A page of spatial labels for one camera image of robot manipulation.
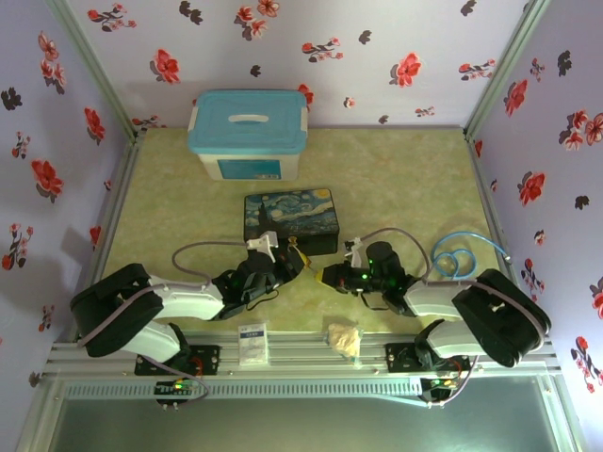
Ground starry night print box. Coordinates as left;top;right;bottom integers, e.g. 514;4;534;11
243;186;339;258

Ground small white packet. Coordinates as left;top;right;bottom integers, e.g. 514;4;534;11
236;321;270;366

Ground clear bag with beige contents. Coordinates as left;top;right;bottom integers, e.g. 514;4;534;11
323;321;367;367

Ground aluminium front beam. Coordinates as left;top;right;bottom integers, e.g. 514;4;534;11
44;331;564;379

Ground white storage box blue lid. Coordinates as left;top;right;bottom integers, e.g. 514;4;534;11
187;89;310;183

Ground grey metal panel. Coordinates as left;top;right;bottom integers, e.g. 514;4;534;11
44;397;569;452

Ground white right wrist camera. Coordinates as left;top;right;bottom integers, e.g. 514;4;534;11
344;236;367;266

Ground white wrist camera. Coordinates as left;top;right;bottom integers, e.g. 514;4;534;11
344;236;367;266
245;231;281;263

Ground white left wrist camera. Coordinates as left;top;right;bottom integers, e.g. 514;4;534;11
245;231;281;263

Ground grey right arm cable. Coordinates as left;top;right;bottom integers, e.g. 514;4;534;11
355;227;552;408

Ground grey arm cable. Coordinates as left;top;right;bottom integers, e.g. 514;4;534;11
76;240;253;404
355;227;552;408

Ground grey left arm cable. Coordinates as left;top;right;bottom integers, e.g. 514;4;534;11
76;240;253;404

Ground blue coiled cable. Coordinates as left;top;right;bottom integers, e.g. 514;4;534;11
432;232;513;280

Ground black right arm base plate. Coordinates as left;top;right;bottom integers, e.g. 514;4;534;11
384;342;472;376

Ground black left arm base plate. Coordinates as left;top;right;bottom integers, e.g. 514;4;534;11
134;344;222;378

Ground grey slotted cable duct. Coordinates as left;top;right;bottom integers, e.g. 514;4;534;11
62;376;423;399

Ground aluminium side rail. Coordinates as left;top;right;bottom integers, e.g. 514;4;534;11
55;130;148;345
464;130;553;338

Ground aluminium corner post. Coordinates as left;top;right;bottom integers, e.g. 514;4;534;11
45;0;146;143
463;0;553;141

